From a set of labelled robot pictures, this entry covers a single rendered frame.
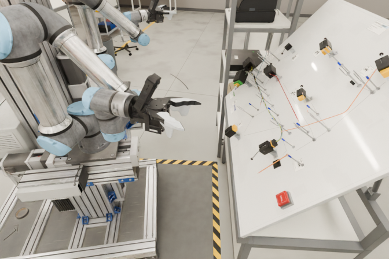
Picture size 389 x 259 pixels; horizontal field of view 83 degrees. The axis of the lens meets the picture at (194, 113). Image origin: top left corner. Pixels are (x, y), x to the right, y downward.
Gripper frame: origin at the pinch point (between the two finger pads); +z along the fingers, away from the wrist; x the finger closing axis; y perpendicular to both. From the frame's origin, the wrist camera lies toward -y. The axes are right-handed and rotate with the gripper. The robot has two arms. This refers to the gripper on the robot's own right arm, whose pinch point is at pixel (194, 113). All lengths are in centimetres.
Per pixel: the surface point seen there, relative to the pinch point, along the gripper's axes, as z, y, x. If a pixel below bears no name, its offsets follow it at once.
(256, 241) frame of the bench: 29, 76, -18
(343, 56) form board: 53, -3, -76
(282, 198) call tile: 34, 44, -20
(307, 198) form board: 42, 40, -19
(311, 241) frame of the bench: 55, 75, -27
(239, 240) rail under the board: 21, 73, -14
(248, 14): -2, -13, -133
